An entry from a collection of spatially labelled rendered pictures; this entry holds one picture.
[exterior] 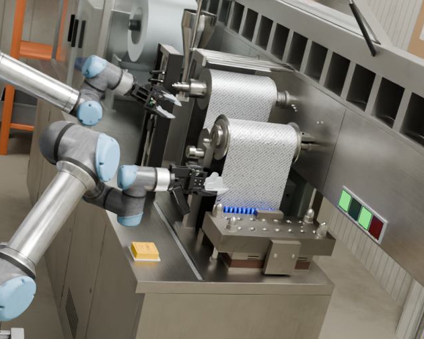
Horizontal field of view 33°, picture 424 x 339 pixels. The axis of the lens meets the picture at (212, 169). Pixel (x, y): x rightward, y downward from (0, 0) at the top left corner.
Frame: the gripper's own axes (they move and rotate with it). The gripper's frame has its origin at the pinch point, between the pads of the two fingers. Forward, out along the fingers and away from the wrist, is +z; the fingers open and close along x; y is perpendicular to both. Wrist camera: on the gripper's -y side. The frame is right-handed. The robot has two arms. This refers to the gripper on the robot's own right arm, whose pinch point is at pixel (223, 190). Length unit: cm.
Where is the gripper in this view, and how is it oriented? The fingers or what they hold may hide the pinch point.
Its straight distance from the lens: 229.3
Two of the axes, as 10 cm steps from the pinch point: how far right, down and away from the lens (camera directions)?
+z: 9.2, 0.8, 3.8
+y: 2.1, -9.2, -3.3
